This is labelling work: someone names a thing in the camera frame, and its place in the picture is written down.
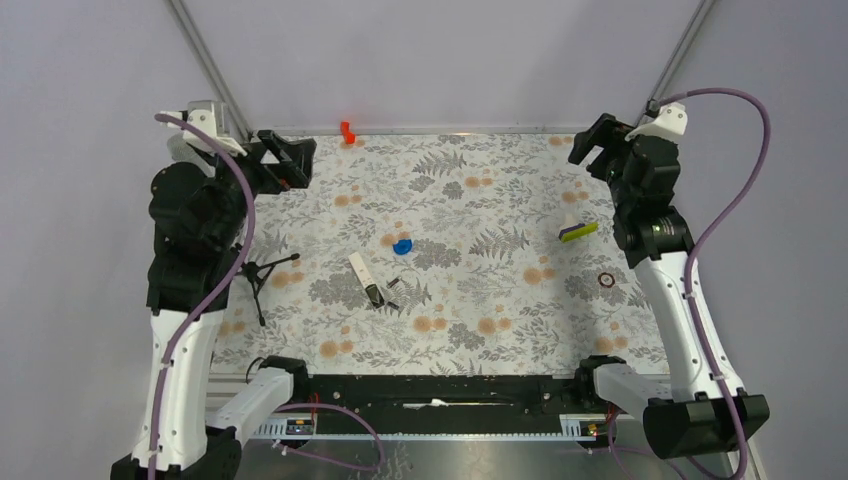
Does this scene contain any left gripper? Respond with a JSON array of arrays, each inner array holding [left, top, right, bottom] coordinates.
[[203, 127, 318, 244]]

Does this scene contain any white remote control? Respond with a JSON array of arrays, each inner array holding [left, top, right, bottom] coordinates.
[[348, 252, 385, 309]]

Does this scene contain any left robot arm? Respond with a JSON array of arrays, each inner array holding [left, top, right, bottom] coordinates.
[[110, 130, 317, 479]]

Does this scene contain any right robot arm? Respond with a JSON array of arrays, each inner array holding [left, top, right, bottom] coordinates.
[[568, 111, 770, 459]]

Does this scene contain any red plastic piece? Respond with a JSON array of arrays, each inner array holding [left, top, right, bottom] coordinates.
[[339, 121, 357, 145]]

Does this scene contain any white purple green block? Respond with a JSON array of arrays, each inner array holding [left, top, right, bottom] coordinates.
[[557, 214, 598, 243]]

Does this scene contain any microphone on black tripod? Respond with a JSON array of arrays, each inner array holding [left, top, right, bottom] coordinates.
[[237, 253, 300, 327]]

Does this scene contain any blue plastic piece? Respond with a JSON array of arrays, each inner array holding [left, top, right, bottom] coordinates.
[[392, 238, 413, 255]]

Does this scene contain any floral patterned table mat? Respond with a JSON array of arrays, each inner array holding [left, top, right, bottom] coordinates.
[[212, 134, 668, 375]]

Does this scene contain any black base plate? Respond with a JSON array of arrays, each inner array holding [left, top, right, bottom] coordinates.
[[256, 375, 618, 442]]

